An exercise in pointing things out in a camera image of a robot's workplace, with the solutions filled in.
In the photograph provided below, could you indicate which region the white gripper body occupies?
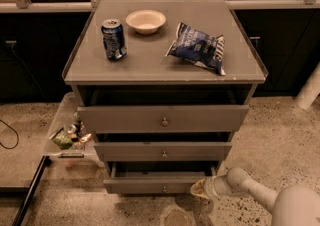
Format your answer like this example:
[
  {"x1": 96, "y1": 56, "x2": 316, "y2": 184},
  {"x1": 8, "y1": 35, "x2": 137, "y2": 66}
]
[{"x1": 203, "y1": 176, "x2": 220, "y2": 200}]

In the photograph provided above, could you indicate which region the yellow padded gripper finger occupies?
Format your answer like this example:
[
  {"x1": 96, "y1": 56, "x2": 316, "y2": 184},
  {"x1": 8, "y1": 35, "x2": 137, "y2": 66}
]
[{"x1": 190, "y1": 179, "x2": 207, "y2": 199}]

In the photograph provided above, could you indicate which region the grey bottom drawer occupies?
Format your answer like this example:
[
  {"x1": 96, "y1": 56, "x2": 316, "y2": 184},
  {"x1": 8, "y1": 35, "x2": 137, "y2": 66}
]
[{"x1": 104, "y1": 161, "x2": 218, "y2": 194}]

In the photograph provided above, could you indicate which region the grey drawer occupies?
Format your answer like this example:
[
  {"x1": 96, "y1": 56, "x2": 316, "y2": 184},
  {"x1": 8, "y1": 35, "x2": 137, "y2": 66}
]
[
  {"x1": 78, "y1": 105, "x2": 249, "y2": 134},
  {"x1": 94, "y1": 142, "x2": 232, "y2": 162},
  {"x1": 104, "y1": 161, "x2": 218, "y2": 194}
]

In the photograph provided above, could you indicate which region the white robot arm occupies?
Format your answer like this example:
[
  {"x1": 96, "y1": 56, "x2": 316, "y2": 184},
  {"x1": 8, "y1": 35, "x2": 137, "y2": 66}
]
[{"x1": 190, "y1": 167, "x2": 320, "y2": 226}]

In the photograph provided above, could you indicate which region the grey middle drawer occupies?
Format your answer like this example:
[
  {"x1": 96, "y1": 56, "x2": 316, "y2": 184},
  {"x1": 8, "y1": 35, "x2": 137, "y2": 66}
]
[{"x1": 94, "y1": 142, "x2": 232, "y2": 162}]

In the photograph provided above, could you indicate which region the grey top drawer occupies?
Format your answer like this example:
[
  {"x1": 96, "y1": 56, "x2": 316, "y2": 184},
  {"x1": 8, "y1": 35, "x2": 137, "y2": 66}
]
[{"x1": 78, "y1": 105, "x2": 249, "y2": 134}]

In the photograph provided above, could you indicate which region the grey wooden drawer cabinet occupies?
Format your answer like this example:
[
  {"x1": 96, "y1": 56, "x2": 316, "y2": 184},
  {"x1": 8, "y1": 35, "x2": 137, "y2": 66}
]
[{"x1": 61, "y1": 0, "x2": 269, "y2": 174}]

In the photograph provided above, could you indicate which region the clear plastic storage bin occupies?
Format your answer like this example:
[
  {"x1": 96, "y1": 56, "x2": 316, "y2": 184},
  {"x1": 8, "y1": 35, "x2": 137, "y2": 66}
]
[{"x1": 44, "y1": 92, "x2": 100, "y2": 165}]

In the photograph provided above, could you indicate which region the white pole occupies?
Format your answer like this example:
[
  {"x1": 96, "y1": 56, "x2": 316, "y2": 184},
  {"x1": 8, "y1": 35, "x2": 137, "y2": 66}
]
[{"x1": 295, "y1": 63, "x2": 320, "y2": 110}]

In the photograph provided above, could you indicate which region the blue chip bag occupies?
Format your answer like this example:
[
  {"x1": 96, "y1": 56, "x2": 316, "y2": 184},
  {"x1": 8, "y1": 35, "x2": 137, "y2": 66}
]
[{"x1": 166, "y1": 22, "x2": 226, "y2": 76}]

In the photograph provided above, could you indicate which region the green snack packet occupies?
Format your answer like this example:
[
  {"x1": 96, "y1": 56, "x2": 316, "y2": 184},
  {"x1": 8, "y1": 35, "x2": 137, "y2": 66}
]
[{"x1": 51, "y1": 130, "x2": 73, "y2": 150}]

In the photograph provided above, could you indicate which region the white paper bowl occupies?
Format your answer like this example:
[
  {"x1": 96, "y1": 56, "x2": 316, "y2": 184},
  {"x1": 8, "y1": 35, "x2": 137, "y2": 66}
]
[{"x1": 126, "y1": 10, "x2": 166, "y2": 35}]

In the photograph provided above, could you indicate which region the blue soda can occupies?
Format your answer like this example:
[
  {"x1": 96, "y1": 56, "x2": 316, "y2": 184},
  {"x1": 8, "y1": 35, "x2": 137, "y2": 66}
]
[{"x1": 101, "y1": 19, "x2": 127, "y2": 60}]

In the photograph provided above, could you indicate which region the black floor rail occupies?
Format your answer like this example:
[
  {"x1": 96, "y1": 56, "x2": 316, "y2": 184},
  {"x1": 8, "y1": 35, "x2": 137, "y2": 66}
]
[{"x1": 0, "y1": 156, "x2": 51, "y2": 226}]

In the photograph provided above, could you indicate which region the black floor cable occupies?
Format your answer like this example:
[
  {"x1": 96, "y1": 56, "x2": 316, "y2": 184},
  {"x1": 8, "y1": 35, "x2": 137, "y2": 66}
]
[{"x1": 0, "y1": 119, "x2": 20, "y2": 150}]

